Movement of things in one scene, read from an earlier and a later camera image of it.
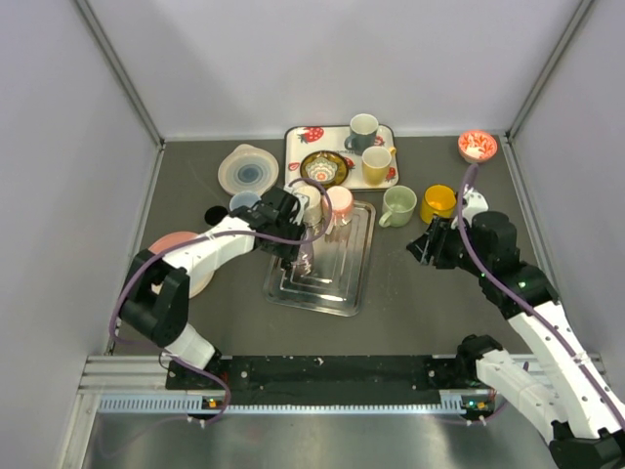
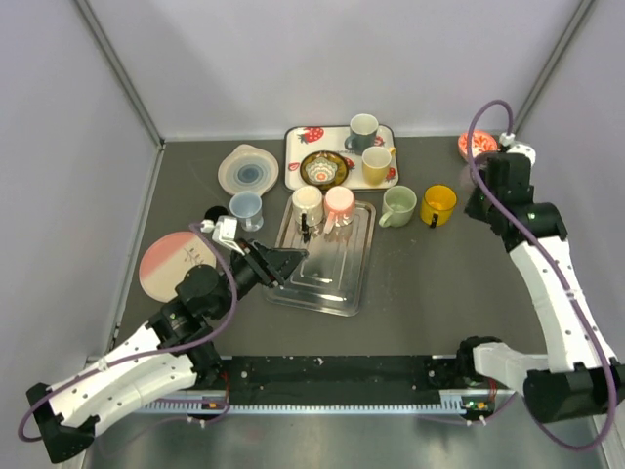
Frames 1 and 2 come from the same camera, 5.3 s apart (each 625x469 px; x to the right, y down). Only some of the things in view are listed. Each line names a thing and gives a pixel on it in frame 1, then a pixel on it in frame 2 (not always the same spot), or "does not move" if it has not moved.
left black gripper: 288,251 -> 281,262
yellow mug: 437,199 does not move
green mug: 398,205 does not move
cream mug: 314,208 does not move
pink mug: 338,201 does not move
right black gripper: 439,234 -> 472,208
